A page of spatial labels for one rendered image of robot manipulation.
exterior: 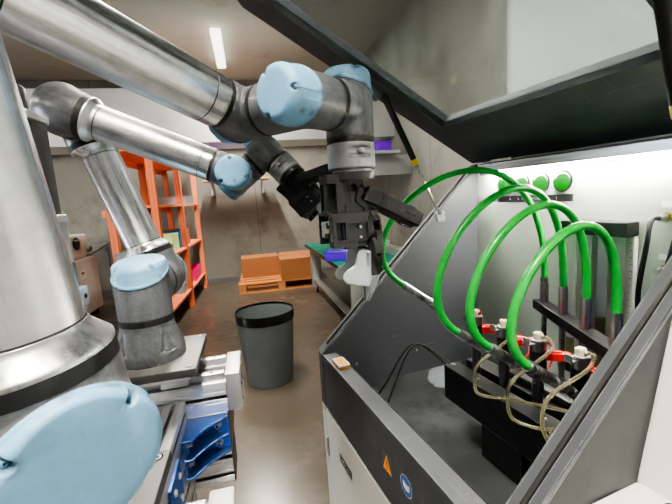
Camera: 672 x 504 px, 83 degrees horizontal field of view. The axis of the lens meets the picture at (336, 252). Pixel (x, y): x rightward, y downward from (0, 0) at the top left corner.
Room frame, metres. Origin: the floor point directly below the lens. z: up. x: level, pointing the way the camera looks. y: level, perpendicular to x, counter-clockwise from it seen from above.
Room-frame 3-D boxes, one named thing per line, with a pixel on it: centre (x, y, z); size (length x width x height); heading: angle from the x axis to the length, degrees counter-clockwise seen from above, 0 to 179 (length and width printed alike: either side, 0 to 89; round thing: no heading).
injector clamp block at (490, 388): (0.68, -0.34, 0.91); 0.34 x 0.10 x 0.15; 20
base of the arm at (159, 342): (0.85, 0.45, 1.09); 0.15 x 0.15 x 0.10
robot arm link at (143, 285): (0.85, 0.45, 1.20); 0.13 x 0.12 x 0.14; 9
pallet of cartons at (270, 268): (6.18, 0.95, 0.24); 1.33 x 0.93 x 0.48; 103
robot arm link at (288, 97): (0.55, 0.04, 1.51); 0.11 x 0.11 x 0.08; 51
